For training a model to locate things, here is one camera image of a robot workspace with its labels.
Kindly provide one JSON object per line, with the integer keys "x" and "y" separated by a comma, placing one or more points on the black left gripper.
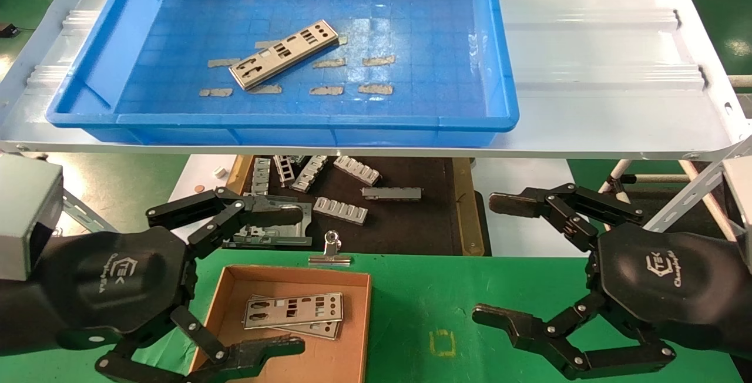
{"x": 117, "y": 277}

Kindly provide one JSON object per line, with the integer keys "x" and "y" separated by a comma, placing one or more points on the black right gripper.
{"x": 675, "y": 283}

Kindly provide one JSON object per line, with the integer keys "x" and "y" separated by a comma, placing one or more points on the silver metal shield plate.
{"x": 265, "y": 64}
{"x": 332, "y": 329}
{"x": 276, "y": 313}

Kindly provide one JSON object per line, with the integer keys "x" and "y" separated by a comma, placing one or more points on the brown cardboard box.
{"x": 317, "y": 365}

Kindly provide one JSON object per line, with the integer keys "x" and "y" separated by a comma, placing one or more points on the wood-framed black tray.
{"x": 411, "y": 224}

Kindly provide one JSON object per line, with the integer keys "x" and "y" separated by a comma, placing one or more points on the blue plastic tray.
{"x": 411, "y": 48}

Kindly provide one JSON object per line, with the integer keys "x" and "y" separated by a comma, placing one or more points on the large grey metal chassis plate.
{"x": 276, "y": 237}

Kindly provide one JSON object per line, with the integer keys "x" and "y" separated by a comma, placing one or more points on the silver binder clip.
{"x": 330, "y": 248}

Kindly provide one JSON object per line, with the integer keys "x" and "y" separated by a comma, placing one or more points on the green table cloth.
{"x": 411, "y": 312}

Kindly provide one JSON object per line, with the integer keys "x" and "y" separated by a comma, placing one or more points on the black rack shelf board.
{"x": 670, "y": 195}

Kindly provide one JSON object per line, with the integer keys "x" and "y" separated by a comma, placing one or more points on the grey metal bar part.
{"x": 390, "y": 193}

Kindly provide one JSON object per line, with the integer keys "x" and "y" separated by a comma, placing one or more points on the beige tape strip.
{"x": 264, "y": 44}
{"x": 267, "y": 90}
{"x": 329, "y": 63}
{"x": 376, "y": 88}
{"x": 326, "y": 90}
{"x": 379, "y": 60}
{"x": 215, "y": 92}
{"x": 223, "y": 63}

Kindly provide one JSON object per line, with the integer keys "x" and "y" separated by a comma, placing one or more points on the white corrugated metal shelf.
{"x": 587, "y": 48}

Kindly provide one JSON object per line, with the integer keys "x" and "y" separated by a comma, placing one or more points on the black power adapter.
{"x": 7, "y": 29}

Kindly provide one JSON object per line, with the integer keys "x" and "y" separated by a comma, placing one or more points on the grey slotted metal bracket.
{"x": 357, "y": 170}
{"x": 341, "y": 210}
{"x": 284, "y": 170}
{"x": 261, "y": 177}
{"x": 309, "y": 174}

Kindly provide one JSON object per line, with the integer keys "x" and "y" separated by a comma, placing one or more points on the white pipe frame rack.
{"x": 621, "y": 168}

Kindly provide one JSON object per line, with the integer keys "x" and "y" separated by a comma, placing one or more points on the perforated metal shelf post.
{"x": 687, "y": 195}
{"x": 85, "y": 210}

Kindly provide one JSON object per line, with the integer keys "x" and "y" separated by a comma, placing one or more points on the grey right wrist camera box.
{"x": 740, "y": 195}

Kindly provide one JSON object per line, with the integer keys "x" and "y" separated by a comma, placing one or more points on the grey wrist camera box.
{"x": 26, "y": 218}
{"x": 740, "y": 195}

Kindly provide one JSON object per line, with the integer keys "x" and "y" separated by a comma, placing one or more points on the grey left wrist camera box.
{"x": 26, "y": 218}

